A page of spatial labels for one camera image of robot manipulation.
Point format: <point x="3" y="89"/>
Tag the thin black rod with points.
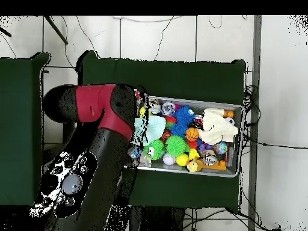
<point x="55" y="29"/>

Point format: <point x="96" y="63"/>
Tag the mint green muslin cloth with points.
<point x="156" y="126"/>

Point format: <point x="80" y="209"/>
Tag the orange tiger striped ball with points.
<point x="166" y="135"/>

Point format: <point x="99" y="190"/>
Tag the cream muslin cloth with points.
<point x="216" y="126"/>

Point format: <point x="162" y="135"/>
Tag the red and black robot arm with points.
<point x="91" y="103"/>

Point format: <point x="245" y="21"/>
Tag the small orange basketball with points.
<point x="192" y="134"/>

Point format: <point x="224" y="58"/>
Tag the small black white soccer ball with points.
<point x="231" y="121"/>

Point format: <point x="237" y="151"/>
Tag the clear mesh bin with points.
<point x="159" y="167"/>

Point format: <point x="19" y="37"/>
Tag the dark green table cloth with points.
<point x="14" y="144"/>
<point x="183" y="77"/>

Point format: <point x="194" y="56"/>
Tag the grey vertical beam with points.
<point x="257" y="48"/>

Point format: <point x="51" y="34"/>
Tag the green spiky rubber ball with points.
<point x="176" y="145"/>

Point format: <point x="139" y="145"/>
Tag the blue spiky rubber ball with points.
<point x="179" y="129"/>

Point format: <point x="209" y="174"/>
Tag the green furry monster toy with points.
<point x="155" y="149"/>

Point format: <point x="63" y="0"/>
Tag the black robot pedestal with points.
<point x="163" y="221"/>

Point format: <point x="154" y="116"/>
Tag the blue furry monster toy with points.
<point x="184" y="114"/>

